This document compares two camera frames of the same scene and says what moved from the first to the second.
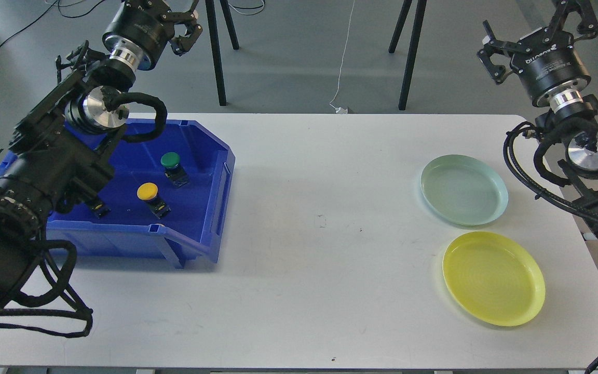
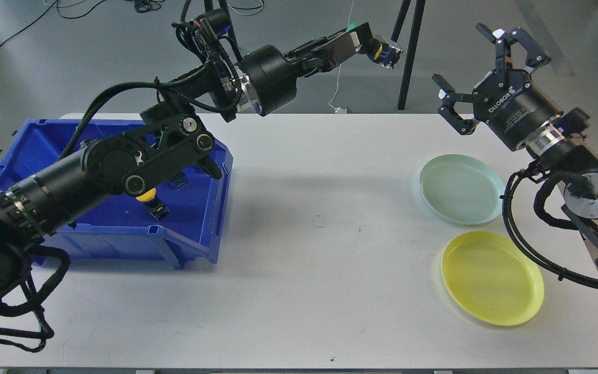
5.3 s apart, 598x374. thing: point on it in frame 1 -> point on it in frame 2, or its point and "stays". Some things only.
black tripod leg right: (421, 4) stays
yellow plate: (494, 278) stays
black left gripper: (140, 29) -> (273, 76)
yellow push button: (147, 191) stays
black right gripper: (551, 69) -> (516, 106)
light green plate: (463, 190) stays
